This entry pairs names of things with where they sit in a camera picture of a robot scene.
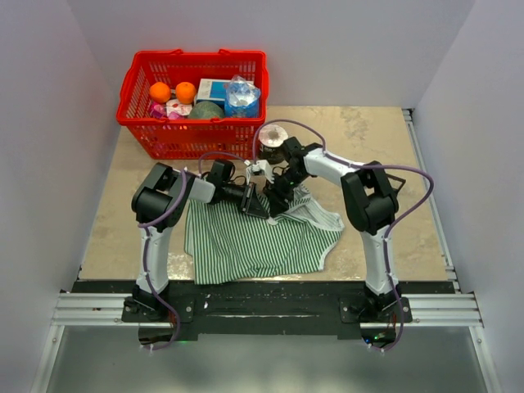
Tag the white blue carton box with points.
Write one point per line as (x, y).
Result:
(212, 90)

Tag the green white striped garment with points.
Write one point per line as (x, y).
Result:
(226, 245)

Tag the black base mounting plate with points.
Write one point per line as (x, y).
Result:
(261, 308)

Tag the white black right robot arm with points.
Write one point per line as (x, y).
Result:
(370, 203)

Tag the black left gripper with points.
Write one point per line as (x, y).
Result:
(250, 202)

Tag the green melon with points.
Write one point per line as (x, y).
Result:
(206, 110)

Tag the black wrapped toilet roll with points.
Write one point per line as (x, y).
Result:
(270, 141)

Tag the blue wrapped tissue pack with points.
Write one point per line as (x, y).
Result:
(241, 98)

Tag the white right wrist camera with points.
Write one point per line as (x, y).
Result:
(263, 167)

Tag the right orange fruit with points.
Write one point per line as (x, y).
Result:
(185, 92)

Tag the left orange fruit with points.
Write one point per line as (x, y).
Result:
(160, 92)

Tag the pink white snack packet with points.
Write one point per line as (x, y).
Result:
(171, 110)

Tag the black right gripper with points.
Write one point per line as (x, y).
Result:
(277, 197)

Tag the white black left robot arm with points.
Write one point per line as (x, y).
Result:
(158, 205)

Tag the orange fruit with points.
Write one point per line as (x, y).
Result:
(185, 92)
(160, 92)

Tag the red plastic shopping basket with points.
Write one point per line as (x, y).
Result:
(189, 139)

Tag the small black square frame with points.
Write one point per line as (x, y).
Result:
(398, 182)

